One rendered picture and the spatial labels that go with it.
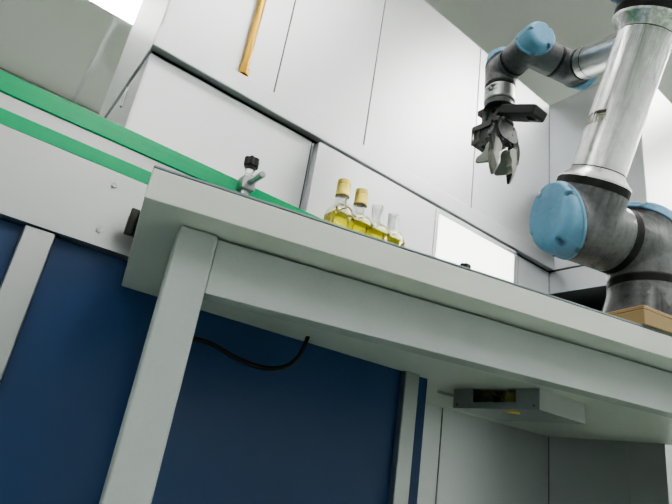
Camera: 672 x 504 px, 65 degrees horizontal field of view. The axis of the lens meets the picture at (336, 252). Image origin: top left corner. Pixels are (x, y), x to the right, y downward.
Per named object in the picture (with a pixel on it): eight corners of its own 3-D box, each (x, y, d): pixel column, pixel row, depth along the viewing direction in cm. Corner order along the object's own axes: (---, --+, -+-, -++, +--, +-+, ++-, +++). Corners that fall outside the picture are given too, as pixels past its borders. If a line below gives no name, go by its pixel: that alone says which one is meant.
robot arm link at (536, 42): (569, 32, 123) (537, 61, 133) (529, 12, 120) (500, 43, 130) (569, 58, 120) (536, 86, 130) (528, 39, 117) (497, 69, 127)
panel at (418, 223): (507, 344, 183) (510, 253, 195) (515, 343, 180) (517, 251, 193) (291, 258, 135) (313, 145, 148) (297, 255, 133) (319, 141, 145)
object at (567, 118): (636, 339, 242) (626, 170, 275) (733, 331, 213) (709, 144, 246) (549, 294, 205) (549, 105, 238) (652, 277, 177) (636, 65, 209)
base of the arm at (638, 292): (724, 349, 83) (718, 289, 87) (666, 321, 77) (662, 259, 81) (632, 357, 96) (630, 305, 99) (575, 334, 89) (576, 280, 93)
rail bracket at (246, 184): (243, 229, 95) (258, 165, 100) (263, 219, 90) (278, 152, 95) (223, 221, 93) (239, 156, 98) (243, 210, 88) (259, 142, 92)
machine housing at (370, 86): (491, 441, 283) (500, 210, 334) (649, 453, 223) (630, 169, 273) (3, 325, 160) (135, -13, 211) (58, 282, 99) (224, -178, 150)
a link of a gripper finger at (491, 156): (476, 180, 124) (483, 151, 128) (497, 172, 119) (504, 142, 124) (467, 172, 122) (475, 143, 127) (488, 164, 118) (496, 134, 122)
